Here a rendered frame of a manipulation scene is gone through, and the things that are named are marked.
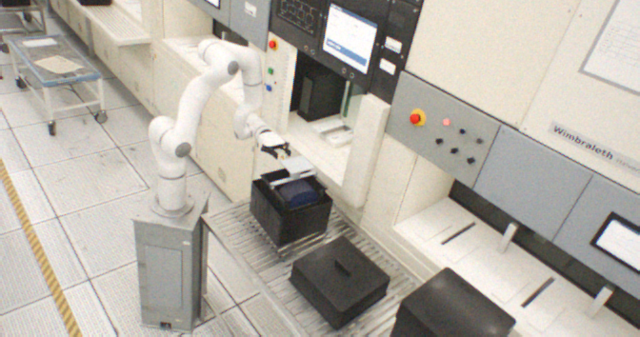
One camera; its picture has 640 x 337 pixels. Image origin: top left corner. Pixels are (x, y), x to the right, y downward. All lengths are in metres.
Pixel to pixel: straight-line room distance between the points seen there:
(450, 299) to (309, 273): 0.52
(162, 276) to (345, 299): 0.98
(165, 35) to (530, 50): 2.79
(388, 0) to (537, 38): 0.58
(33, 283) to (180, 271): 0.99
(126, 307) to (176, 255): 0.66
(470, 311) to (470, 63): 0.83
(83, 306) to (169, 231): 0.87
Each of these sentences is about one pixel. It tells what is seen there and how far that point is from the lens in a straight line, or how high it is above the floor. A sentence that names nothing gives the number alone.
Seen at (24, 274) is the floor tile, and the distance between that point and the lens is 3.10.
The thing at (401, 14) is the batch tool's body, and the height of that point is 1.75.
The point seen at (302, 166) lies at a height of 1.08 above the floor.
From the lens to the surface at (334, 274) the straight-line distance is 1.83.
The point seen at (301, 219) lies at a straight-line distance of 1.98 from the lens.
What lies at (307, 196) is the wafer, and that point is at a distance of 2.01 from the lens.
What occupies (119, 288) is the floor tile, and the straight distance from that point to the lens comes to 2.90.
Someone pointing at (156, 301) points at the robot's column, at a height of 0.22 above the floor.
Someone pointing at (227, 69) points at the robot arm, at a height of 1.45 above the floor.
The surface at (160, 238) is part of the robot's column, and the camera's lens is 2.19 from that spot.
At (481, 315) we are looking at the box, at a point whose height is 1.01.
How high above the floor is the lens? 2.21
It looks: 33 degrees down
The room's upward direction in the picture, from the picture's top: 10 degrees clockwise
